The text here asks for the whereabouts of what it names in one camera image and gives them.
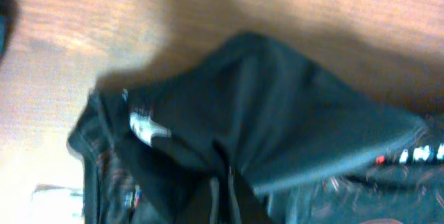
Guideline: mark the black printed cycling jersey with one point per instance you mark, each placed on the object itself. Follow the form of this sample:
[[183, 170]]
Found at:
[[256, 134]]

